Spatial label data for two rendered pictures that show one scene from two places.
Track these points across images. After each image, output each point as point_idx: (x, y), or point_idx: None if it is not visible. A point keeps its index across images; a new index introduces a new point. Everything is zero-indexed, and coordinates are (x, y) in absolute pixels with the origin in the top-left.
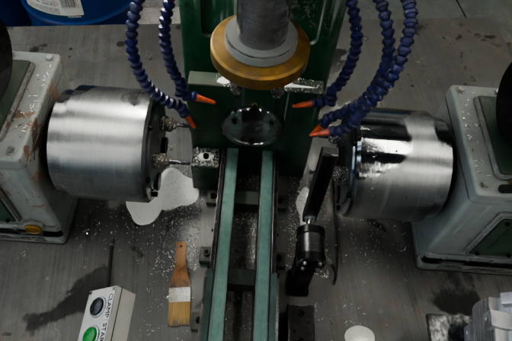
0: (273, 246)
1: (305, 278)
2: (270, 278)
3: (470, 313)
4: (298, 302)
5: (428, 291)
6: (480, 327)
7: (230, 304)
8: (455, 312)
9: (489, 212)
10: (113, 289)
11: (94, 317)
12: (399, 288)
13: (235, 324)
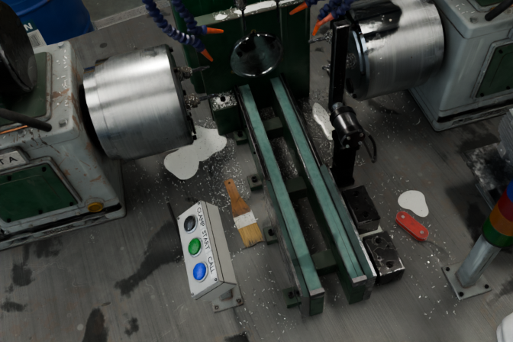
0: (312, 146)
1: (349, 162)
2: (320, 172)
3: None
4: None
5: (453, 146)
6: (511, 136)
7: None
8: None
9: (482, 46)
10: (199, 204)
11: (191, 232)
12: (427, 152)
13: (302, 227)
